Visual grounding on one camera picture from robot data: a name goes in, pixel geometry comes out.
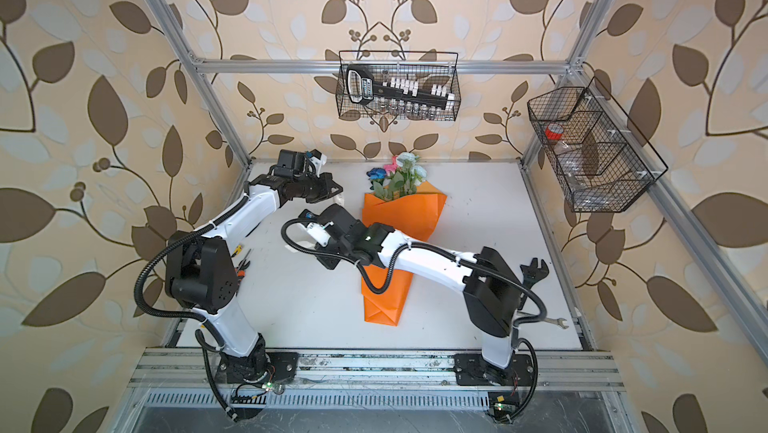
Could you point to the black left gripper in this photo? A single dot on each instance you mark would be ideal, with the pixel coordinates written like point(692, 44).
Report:
point(325, 188)

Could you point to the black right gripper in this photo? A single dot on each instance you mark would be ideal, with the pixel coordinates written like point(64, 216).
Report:
point(323, 255)

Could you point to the dark blue fake rose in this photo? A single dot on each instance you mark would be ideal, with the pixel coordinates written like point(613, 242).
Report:
point(376, 177)

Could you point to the dark pink fake rose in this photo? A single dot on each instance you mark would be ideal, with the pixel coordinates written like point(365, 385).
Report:
point(387, 173)

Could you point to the orange wrapping paper sheet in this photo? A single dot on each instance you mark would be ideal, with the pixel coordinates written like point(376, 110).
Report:
point(415, 216)

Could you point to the pale blue fake flower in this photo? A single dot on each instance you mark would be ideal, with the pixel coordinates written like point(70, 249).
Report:
point(409, 174)

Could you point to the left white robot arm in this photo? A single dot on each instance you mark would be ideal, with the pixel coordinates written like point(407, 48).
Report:
point(200, 274)

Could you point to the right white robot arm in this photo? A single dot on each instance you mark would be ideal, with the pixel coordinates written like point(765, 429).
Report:
point(498, 303)

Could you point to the black socket wrench set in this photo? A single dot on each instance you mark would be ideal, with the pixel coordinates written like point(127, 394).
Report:
point(398, 87)

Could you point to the black adjustable wrench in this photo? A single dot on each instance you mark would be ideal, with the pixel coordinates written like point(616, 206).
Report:
point(534, 272)

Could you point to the silver small wrench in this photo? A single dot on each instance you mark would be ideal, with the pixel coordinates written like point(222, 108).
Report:
point(562, 323)

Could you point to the clear bottle red cap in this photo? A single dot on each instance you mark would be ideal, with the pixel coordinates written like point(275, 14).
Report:
point(573, 160)

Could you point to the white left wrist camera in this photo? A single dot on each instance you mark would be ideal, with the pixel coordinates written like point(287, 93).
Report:
point(315, 160)

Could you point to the back black wire basket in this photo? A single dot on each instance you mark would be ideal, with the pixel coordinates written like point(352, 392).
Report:
point(429, 58)

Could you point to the black wire basket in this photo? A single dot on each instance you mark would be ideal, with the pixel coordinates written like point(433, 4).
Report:
point(429, 58)
point(625, 163)

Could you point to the red handled pliers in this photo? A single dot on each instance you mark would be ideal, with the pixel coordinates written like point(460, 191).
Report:
point(243, 265)

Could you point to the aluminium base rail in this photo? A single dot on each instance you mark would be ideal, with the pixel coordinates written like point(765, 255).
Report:
point(412, 379)

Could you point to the right black wire basket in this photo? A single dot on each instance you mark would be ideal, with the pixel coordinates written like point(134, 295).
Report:
point(625, 163)

